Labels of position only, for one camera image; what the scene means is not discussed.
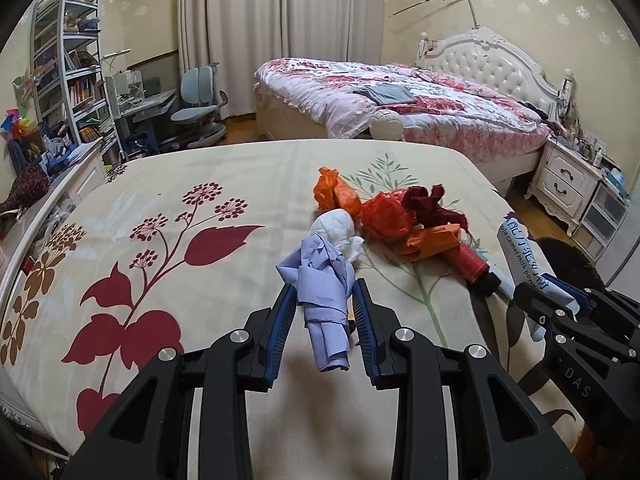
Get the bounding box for nightstand clutter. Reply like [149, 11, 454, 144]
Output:
[550, 110, 611, 161]

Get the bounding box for white tufted headboard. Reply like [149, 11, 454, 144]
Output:
[415, 27, 561, 111]

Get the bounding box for blue stool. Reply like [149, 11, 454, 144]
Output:
[125, 130, 161, 161]

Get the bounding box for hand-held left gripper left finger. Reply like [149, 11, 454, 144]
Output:
[62, 284, 301, 480]

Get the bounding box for blue plastic basket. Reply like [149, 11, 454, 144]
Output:
[7, 137, 43, 171]

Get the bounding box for red plastic bag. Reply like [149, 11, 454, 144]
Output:
[360, 191, 418, 246]

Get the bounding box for purple paper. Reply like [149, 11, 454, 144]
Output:
[276, 234, 357, 373]

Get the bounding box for plastic drawer unit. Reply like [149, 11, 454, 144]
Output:
[570, 180, 631, 261]

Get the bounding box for maroon knitted cloth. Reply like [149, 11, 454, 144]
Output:
[0, 162, 51, 213]

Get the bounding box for black trash bin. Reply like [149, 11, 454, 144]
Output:
[530, 236, 606, 292]

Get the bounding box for white bed rail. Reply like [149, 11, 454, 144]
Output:
[0, 140, 108, 311]

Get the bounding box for white nightstand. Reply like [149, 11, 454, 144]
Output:
[524, 137, 603, 221]

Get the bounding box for colourful pinwheel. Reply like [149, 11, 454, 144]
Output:
[0, 107, 31, 143]

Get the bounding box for grey study desk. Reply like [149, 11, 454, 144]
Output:
[117, 91, 180, 153]

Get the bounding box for cream curtains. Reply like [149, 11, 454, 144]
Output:
[177, 0, 386, 121]

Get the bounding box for pink floral quilt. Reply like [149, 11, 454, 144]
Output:
[254, 57, 556, 161]

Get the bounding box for red mesh tube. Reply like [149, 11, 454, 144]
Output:
[452, 240, 501, 296]

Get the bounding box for blue-grey desk chair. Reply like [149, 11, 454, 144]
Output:
[170, 62, 227, 148]

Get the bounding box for white blue powder packet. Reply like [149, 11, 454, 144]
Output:
[497, 214, 576, 342]

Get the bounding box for dark red paper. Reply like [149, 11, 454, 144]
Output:
[400, 185, 471, 231]

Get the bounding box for white desk lamp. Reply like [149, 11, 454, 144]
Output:
[102, 49, 132, 77]

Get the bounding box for white plastic bag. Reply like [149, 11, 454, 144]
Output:
[308, 208, 366, 263]

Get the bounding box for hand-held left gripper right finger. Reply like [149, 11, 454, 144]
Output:
[352, 277, 586, 480]

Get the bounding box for orange paper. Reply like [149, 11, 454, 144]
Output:
[398, 225, 463, 262]

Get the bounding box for white bookshelf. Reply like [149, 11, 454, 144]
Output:
[30, 0, 123, 166]

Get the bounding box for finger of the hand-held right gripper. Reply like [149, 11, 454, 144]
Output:
[514, 282, 617, 362]
[542, 274, 640, 357]

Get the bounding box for grey folded clothing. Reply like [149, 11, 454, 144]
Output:
[352, 83, 417, 107]

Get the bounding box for orange plastic bag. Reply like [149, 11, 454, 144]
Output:
[313, 166, 362, 218]

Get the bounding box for white volleyball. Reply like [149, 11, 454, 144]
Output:
[371, 110, 405, 142]

